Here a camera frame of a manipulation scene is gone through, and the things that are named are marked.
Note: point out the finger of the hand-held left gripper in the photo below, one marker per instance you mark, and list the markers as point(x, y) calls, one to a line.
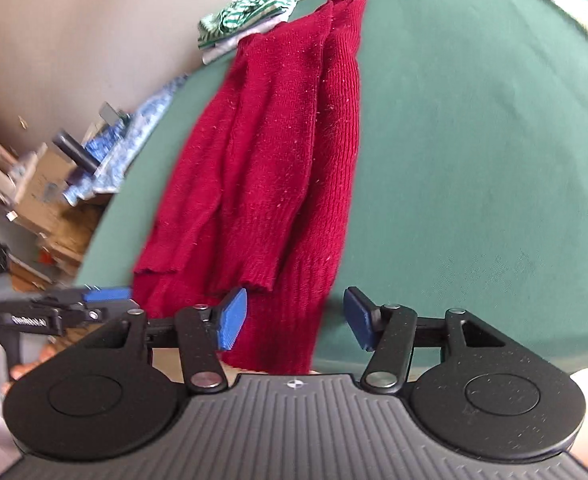
point(106, 295)

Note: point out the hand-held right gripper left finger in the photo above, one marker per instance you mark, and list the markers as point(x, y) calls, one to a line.
point(231, 317)

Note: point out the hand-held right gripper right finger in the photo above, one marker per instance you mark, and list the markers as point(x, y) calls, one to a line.
point(361, 317)

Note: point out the dark red knit sweater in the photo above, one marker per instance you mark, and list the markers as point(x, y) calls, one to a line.
point(274, 160)

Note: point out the person's left hand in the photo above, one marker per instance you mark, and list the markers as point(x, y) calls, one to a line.
point(24, 372)

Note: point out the cardboard box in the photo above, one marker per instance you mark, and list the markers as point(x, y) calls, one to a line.
point(44, 195)

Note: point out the black cylinder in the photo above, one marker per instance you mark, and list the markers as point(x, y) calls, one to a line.
point(76, 150)

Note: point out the blue patterned cloth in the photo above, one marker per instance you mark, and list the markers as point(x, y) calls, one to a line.
point(139, 125)

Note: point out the green table cloth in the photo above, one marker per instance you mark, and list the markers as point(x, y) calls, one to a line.
point(473, 160)

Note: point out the grey folded garment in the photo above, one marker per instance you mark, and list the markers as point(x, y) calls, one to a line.
point(219, 53)

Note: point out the green striped shirt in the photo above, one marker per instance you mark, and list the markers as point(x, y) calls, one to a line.
point(244, 10)

